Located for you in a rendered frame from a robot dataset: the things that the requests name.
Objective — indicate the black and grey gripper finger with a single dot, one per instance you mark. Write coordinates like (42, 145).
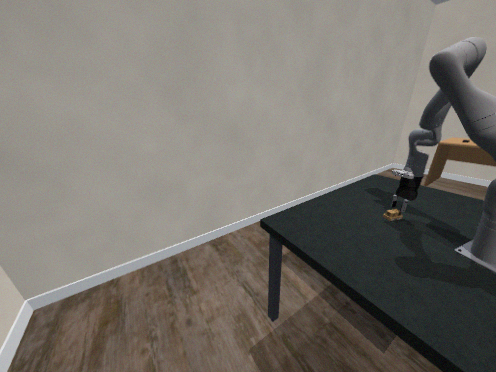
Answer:
(394, 201)
(403, 207)

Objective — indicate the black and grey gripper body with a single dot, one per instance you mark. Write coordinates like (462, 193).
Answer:
(408, 186)

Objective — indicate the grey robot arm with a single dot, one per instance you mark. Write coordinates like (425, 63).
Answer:
(451, 69)

